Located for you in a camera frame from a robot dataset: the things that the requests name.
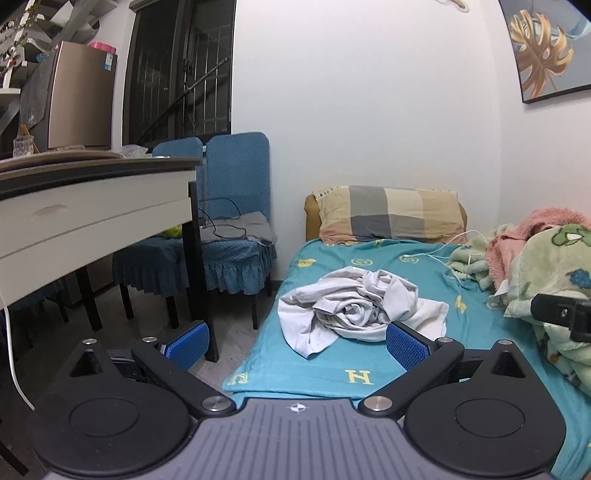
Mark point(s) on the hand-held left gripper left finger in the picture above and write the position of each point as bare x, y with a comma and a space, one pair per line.
187, 345

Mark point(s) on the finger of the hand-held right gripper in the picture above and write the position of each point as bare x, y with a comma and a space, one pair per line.
554, 308

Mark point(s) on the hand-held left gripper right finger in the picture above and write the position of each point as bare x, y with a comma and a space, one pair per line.
406, 347

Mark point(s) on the white t-shirt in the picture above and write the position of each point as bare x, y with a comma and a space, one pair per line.
351, 314

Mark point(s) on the green cartoon fleece blanket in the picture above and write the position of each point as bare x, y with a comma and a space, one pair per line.
535, 272

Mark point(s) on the pink fleece blanket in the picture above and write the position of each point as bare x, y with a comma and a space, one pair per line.
503, 249

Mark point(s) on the teal patterned bed sheet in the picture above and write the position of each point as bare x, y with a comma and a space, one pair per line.
323, 369

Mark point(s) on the yellow-green object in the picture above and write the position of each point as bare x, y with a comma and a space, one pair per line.
173, 231

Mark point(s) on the grey cloth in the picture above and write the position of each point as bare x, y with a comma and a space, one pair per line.
249, 228

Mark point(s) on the plaid pillow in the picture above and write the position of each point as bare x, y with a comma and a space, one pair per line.
383, 212

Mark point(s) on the brown bed headboard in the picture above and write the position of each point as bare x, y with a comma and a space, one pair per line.
310, 221

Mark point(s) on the white table with dark top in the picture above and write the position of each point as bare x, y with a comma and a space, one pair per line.
92, 217

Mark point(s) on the blue covered chair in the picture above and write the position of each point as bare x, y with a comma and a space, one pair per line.
178, 147
238, 170

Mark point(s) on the clear plastic bag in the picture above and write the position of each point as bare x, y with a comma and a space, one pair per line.
134, 150

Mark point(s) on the glass jar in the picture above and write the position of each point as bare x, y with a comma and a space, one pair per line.
24, 147

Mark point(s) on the brown refrigerator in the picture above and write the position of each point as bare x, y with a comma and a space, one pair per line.
81, 101

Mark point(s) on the dark barred door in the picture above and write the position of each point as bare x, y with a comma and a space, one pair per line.
157, 69

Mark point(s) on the pink lidded container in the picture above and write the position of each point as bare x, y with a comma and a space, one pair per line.
100, 46

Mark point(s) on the white shelf unit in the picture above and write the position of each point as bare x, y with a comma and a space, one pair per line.
69, 23

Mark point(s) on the framed leaf wall picture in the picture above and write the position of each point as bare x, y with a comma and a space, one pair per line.
545, 46

